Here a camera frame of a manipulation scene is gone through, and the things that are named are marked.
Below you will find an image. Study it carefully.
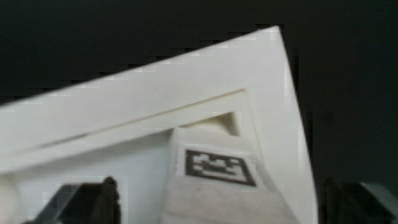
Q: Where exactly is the white table leg with tag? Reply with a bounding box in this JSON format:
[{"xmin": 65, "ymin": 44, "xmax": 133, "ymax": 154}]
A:
[{"xmin": 159, "ymin": 128, "xmax": 300, "ymax": 224}]

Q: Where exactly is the white L-shaped fence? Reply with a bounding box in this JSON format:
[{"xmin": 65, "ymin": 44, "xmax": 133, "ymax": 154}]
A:
[{"xmin": 0, "ymin": 28, "xmax": 317, "ymax": 224}]

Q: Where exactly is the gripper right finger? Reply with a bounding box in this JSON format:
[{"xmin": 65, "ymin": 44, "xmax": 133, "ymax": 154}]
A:
[{"xmin": 319, "ymin": 179, "xmax": 398, "ymax": 224}]

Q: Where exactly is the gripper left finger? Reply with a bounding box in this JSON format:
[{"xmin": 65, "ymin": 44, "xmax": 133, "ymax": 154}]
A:
[{"xmin": 28, "ymin": 177, "xmax": 120, "ymax": 224}]

